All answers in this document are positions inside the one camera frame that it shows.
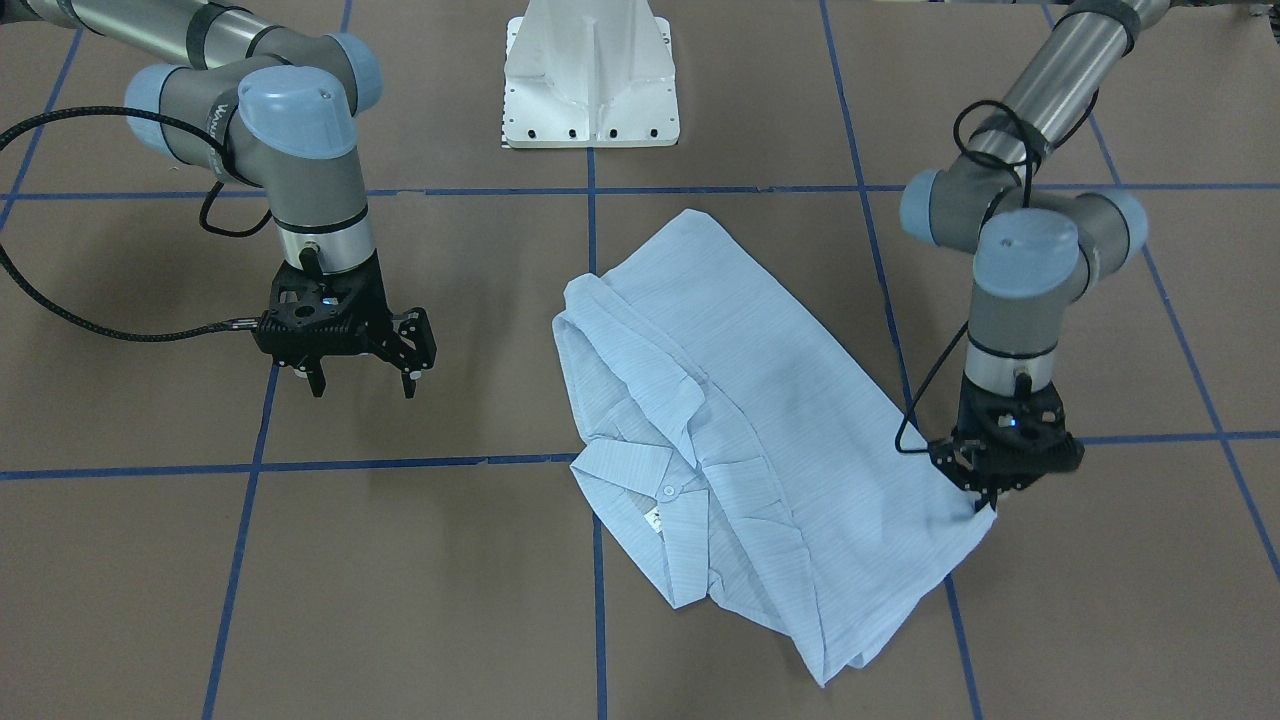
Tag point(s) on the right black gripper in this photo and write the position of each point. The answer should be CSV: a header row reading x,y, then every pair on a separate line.
x,y
412,338

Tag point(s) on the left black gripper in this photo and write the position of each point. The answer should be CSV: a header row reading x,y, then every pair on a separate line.
x,y
950,463

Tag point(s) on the light blue button-up shirt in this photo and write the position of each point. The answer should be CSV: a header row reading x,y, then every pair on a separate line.
x,y
738,453

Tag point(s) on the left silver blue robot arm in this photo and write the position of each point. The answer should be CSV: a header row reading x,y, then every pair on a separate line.
x,y
1033,253

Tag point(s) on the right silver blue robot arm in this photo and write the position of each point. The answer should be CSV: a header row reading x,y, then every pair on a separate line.
x,y
261,105

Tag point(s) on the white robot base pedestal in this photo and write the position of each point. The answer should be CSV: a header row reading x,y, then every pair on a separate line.
x,y
589,75

